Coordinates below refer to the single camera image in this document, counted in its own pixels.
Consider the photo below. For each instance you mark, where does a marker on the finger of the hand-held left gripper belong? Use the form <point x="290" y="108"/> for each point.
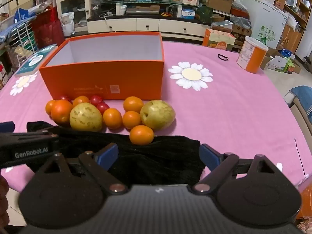
<point x="29" y="137"/>
<point x="6" y="127"/>

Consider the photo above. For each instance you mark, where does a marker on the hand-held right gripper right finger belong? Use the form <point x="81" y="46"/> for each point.
<point x="208" y="155"/>

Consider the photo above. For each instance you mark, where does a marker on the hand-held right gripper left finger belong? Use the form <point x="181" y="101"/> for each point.
<point x="107" y="154"/>

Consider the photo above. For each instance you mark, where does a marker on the orange tomato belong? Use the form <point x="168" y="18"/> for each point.
<point x="61" y="112"/>

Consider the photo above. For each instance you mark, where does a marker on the yellow-green pear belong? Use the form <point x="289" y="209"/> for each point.
<point x="157" y="114"/>
<point x="85" y="117"/>

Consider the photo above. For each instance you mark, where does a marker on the red cherry tomato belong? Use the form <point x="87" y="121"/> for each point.
<point x="65" y="98"/>
<point x="102" y="107"/>
<point x="96" y="99"/>

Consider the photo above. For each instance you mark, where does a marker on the orange cardboard box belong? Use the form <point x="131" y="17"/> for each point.
<point x="97" y="78"/>

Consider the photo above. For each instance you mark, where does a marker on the person's left hand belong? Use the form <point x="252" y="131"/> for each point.
<point x="3" y="199"/>

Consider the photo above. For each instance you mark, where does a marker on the black velvet cloth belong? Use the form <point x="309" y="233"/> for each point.
<point x="158" y="160"/>

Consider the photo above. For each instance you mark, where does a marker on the pink daisy-print tablecloth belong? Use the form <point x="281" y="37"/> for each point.
<point x="231" y="102"/>

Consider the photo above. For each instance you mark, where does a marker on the teal paperback book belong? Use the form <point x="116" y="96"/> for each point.
<point x="34" y="62"/>

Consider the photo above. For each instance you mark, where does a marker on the red shopping bags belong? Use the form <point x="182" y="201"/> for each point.
<point x="48" y="34"/>

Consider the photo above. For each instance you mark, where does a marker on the blue cushion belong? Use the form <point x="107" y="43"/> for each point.
<point x="303" y="102"/>

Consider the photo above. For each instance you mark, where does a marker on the white and orange canister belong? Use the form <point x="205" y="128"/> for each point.
<point x="252" y="54"/>

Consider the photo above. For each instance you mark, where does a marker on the orange gift carton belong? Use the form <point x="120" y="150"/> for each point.
<point x="218" y="41"/>

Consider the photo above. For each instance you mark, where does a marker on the white pouch bag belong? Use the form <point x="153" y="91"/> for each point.
<point x="67" y="24"/>

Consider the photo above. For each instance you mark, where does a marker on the green printed cardboard box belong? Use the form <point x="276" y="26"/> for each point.
<point x="291" y="67"/>

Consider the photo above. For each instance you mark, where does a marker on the white plastic bin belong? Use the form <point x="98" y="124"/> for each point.
<point x="221" y="24"/>

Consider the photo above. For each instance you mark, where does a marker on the white glass-door cabinet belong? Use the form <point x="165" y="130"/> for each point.
<point x="73" y="9"/>

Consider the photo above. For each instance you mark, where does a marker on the white television stand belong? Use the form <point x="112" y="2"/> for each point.
<point x="148" y="24"/>

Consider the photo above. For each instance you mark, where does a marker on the dark green bag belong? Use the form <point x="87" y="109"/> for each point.
<point x="204" y="14"/>

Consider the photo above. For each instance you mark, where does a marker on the blue and white box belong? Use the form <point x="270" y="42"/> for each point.
<point x="188" y="14"/>

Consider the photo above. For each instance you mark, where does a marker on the white plastic container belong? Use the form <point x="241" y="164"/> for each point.
<point x="120" y="9"/>

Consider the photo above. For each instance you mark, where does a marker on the silver media player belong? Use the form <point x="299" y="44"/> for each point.
<point x="142" y="9"/>

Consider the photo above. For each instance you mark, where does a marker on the open cardboard box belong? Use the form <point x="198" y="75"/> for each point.
<point x="219" y="2"/>

